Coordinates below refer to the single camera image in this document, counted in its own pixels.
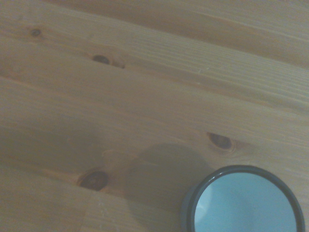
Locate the teal enamel mug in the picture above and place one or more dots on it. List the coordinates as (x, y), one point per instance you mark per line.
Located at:
(241, 205)

